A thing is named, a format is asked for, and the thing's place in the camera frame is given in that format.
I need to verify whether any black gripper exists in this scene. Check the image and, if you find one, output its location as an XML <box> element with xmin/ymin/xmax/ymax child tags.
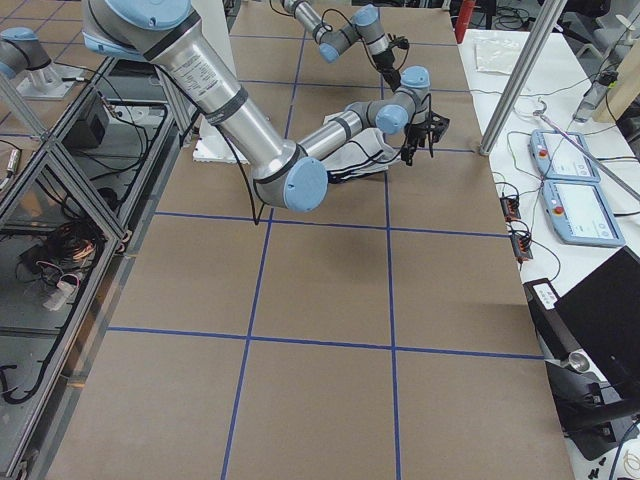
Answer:
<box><xmin>400</xmin><ymin>120</ymin><xmax>430</xmax><ymax>165</ymax></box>
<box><xmin>374</xmin><ymin>47</ymin><xmax>401</xmax><ymax>91</ymax></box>

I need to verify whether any grey cartoon print t-shirt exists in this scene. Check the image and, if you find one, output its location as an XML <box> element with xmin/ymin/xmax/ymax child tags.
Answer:
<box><xmin>322</xmin><ymin>128</ymin><xmax>401</xmax><ymax>183</ymax></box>

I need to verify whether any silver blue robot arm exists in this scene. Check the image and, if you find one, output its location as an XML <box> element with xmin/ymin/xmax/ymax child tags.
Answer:
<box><xmin>82</xmin><ymin>1</ymin><xmax>432</xmax><ymax>212</ymax></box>
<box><xmin>281</xmin><ymin>1</ymin><xmax>410</xmax><ymax>91</ymax></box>

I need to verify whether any red cylinder tube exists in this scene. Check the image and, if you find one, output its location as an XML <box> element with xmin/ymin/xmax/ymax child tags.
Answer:
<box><xmin>454</xmin><ymin>0</ymin><xmax>476</xmax><ymax>44</ymax></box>

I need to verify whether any clear plastic bag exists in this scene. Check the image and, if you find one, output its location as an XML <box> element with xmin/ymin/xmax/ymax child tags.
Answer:
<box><xmin>474</xmin><ymin>38</ymin><xmax>524</xmax><ymax>75</ymax></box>

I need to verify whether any orange connector board far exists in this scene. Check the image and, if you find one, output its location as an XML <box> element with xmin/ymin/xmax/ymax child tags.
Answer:
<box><xmin>499</xmin><ymin>196</ymin><xmax>522</xmax><ymax>222</ymax></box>

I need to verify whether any orange connector board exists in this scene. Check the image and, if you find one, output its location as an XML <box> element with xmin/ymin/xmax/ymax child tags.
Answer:
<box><xmin>499</xmin><ymin>196</ymin><xmax>522</xmax><ymax>222</ymax></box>
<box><xmin>509</xmin><ymin>230</ymin><xmax>533</xmax><ymax>264</ymax></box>

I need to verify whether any reacher grabber tool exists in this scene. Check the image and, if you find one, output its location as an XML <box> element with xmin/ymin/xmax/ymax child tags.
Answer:
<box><xmin>514</xmin><ymin>94</ymin><xmax>640</xmax><ymax>202</ymax></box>

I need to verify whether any orange connector board near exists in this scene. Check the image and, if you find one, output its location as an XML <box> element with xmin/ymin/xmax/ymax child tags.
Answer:
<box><xmin>509</xmin><ymin>230</ymin><xmax>533</xmax><ymax>264</ymax></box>

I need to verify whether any upper blue teach pendant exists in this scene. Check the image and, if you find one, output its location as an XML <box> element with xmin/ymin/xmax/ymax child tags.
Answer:
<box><xmin>529</xmin><ymin>129</ymin><xmax>600</xmax><ymax>183</ymax></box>

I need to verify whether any blue teach pendant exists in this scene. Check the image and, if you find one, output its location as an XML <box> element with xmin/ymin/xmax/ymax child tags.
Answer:
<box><xmin>542</xmin><ymin>180</ymin><xmax>625</xmax><ymax>248</ymax></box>
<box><xmin>529</xmin><ymin>129</ymin><xmax>600</xmax><ymax>183</ymax></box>

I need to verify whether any lower blue teach pendant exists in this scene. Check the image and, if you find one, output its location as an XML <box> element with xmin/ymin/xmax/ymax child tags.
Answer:
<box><xmin>542</xmin><ymin>180</ymin><xmax>625</xmax><ymax>248</ymax></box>

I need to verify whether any clear water bottle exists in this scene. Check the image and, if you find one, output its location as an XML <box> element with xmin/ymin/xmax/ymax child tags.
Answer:
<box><xmin>573</xmin><ymin>69</ymin><xmax>618</xmax><ymax>123</ymax></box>

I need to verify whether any black power adapter box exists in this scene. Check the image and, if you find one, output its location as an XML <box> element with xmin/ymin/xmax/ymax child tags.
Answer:
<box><xmin>523</xmin><ymin>278</ymin><xmax>580</xmax><ymax>360</ymax></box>

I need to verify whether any black laptop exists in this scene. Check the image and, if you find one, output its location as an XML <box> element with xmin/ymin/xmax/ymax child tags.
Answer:
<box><xmin>555</xmin><ymin>247</ymin><xmax>640</xmax><ymax>398</ymax></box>

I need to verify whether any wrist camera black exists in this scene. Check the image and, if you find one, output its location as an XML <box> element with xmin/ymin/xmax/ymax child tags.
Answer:
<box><xmin>426</xmin><ymin>112</ymin><xmax>450</xmax><ymax>149</ymax></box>
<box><xmin>388</xmin><ymin>33</ymin><xmax>410</xmax><ymax>51</ymax></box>

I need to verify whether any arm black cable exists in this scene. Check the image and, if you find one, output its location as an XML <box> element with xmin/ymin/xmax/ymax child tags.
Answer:
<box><xmin>214</xmin><ymin>92</ymin><xmax>436</xmax><ymax>227</ymax></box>

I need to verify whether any aluminium frame post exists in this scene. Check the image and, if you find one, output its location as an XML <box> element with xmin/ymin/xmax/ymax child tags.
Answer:
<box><xmin>479</xmin><ymin>0</ymin><xmax>567</xmax><ymax>156</ymax></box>

